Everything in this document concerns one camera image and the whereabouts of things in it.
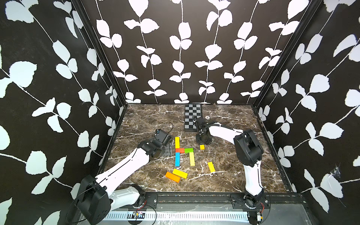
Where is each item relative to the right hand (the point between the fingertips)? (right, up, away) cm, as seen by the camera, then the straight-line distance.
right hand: (199, 141), depth 97 cm
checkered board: (-4, +21, +14) cm, 25 cm away
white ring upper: (+8, +17, +14) cm, 24 cm away
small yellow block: (-5, -12, -9) cm, 16 cm away
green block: (-8, -6, -4) cm, 11 cm away
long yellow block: (+2, -4, -3) cm, 5 cm away
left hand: (-21, -1, -15) cm, 26 cm away
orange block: (-17, -19, -14) cm, 29 cm away
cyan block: (-15, -10, -9) cm, 20 cm away
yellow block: (-13, -18, -13) cm, 26 cm away
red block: (-12, -6, -4) cm, 14 cm away
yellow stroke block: (-15, -1, -1) cm, 15 cm away
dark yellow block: (+7, -14, -11) cm, 19 cm away
